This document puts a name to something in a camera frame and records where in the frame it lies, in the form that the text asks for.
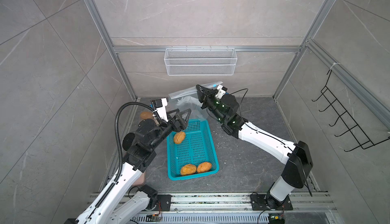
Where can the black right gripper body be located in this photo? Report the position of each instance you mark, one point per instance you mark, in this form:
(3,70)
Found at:
(210,101)

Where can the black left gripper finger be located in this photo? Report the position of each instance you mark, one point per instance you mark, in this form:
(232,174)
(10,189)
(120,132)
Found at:
(172,113)
(184,116)

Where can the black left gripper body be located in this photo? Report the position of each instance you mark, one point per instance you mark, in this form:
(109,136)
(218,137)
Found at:
(176,128)

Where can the large yellow potato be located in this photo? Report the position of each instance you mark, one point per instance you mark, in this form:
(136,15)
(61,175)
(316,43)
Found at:
(179,137)

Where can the clear plastic bag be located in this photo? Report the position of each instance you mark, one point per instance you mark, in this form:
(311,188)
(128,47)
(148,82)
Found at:
(188,99)
(155,120)

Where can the wrinkled orange potato bottom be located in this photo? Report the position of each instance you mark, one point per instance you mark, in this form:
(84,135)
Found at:
(204,167)

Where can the smooth brown potato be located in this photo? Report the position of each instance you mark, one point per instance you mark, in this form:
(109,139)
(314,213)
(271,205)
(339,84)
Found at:
(146,115)

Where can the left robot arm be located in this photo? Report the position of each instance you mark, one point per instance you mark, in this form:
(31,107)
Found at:
(136,152)

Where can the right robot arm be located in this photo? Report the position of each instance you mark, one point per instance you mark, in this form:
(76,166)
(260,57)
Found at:
(295,156)

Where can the teal plastic basket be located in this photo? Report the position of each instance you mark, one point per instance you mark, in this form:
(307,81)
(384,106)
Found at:
(196,148)

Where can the yellow potato lower middle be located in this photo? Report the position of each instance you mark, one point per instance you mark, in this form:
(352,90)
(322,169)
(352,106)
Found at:
(188,169)

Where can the pink rectangular case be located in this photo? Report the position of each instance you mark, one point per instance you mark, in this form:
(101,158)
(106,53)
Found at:
(140,181)

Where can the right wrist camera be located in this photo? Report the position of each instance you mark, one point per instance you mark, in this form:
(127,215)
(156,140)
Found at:
(221,91)

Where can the white mesh wall basket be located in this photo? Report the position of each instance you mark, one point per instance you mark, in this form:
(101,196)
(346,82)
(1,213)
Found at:
(200,61)

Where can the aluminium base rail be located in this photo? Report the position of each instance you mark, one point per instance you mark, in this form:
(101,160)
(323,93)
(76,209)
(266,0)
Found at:
(222,208)

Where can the black wire hook rack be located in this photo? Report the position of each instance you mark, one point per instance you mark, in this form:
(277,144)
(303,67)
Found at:
(344,117)

